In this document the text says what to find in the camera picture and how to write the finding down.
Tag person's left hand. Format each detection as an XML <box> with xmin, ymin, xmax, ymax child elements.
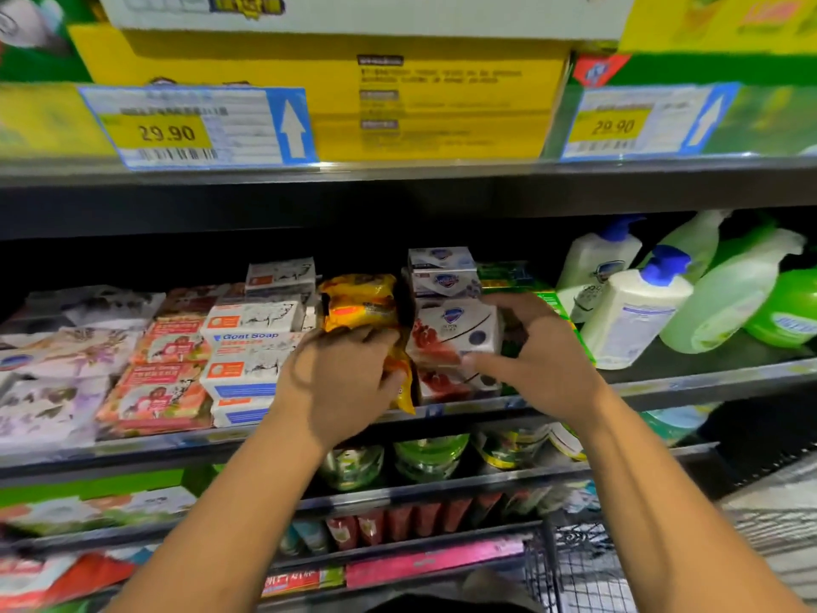
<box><xmin>274</xmin><ymin>328</ymin><xmax>410</xmax><ymax>448</ymax></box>

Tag person's right hand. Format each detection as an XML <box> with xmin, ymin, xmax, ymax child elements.
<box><xmin>462</xmin><ymin>293</ymin><xmax>608</xmax><ymax>429</ymax></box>

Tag stack of white orange soap boxes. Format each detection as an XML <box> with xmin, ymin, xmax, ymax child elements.
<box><xmin>197</xmin><ymin>257</ymin><xmax>321</xmax><ymax>429</ymax></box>

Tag stack of yellow soap boxes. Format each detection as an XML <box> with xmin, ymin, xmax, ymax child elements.
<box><xmin>319</xmin><ymin>274</ymin><xmax>420</xmax><ymax>416</ymax></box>

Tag white hand sanitizer bottle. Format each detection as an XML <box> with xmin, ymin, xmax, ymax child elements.
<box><xmin>578</xmin><ymin>244</ymin><xmax>694</xmax><ymax>371</ymax></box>
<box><xmin>557</xmin><ymin>216</ymin><xmax>646</xmax><ymax>324</ymax></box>

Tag white red shield soap box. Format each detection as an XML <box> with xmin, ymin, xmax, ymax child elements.
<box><xmin>411</xmin><ymin>300</ymin><xmax>503</xmax><ymax>368</ymax></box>

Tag stack of green soap boxes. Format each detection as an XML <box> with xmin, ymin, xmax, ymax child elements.
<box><xmin>478</xmin><ymin>261</ymin><xmax>595</xmax><ymax>365</ymax></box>

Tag stack of white purple soap boxes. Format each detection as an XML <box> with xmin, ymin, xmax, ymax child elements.
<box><xmin>406</xmin><ymin>246</ymin><xmax>506</xmax><ymax>404</ymax></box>

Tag stack of pink soap boxes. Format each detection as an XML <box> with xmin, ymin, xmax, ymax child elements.
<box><xmin>95</xmin><ymin>284</ymin><xmax>250</xmax><ymax>439</ymax></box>

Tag pale green hand sanitizer bottle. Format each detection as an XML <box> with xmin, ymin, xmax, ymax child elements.
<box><xmin>638</xmin><ymin>210</ymin><xmax>732</xmax><ymax>282</ymax></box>

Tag bright green hand sanitizer bottle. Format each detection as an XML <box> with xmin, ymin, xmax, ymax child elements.
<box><xmin>743</xmin><ymin>261</ymin><xmax>817</xmax><ymax>350</ymax></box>

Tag stack of floral soap boxes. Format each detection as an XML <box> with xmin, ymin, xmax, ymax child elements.
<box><xmin>0</xmin><ymin>284</ymin><xmax>168</xmax><ymax>455</ymax></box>

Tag person's right forearm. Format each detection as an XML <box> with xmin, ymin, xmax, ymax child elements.
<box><xmin>568</xmin><ymin>389</ymin><xmax>812</xmax><ymax>613</ymax></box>

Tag person's left forearm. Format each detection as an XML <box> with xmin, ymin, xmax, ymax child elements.
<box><xmin>108</xmin><ymin>415</ymin><xmax>346</xmax><ymax>613</ymax></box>

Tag row of blue white tubes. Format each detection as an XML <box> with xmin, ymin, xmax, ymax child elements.
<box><xmin>278</xmin><ymin>517</ymin><xmax>331</xmax><ymax>557</ymax></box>

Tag row of red tubes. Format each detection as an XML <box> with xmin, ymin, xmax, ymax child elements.
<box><xmin>325</xmin><ymin>484</ymin><xmax>551</xmax><ymax>550</ymax></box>

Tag yellow red flat pack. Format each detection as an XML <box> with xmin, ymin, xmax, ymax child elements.
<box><xmin>261</xmin><ymin>561</ymin><xmax>346</xmax><ymax>599</ymax></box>

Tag pink flat pack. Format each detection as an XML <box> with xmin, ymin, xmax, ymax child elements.
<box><xmin>345</xmin><ymin>536</ymin><xmax>528</xmax><ymax>591</ymax></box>

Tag white blue price tag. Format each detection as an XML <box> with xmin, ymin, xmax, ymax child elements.
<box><xmin>562</xmin><ymin>83</ymin><xmax>740</xmax><ymax>161</ymax></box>
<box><xmin>79</xmin><ymin>85</ymin><xmax>318</xmax><ymax>169</ymax></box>

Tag green white carton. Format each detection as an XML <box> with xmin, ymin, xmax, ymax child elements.
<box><xmin>0</xmin><ymin>484</ymin><xmax>199</xmax><ymax>537</ymax></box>

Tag flat yellow box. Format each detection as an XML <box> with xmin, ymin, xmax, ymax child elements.
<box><xmin>70</xmin><ymin>25</ymin><xmax>574</xmax><ymax>163</ymax></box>

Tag red white packet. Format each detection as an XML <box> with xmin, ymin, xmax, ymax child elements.
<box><xmin>0</xmin><ymin>548</ymin><xmax>135</xmax><ymax>610</ymax></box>

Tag large yellow box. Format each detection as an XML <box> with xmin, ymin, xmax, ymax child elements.
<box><xmin>95</xmin><ymin>0</ymin><xmax>637</xmax><ymax>43</ymax></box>

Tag green yellow cartoon box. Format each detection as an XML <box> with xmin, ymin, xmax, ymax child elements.
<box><xmin>619</xmin><ymin>0</ymin><xmax>817</xmax><ymax>56</ymax></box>

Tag green box mosquito print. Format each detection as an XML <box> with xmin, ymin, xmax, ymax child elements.
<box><xmin>0</xmin><ymin>0</ymin><xmax>117</xmax><ymax>158</ymax></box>

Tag wire basket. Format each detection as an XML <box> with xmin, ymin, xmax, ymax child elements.
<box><xmin>511</xmin><ymin>453</ymin><xmax>817</xmax><ymax>613</ymax></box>

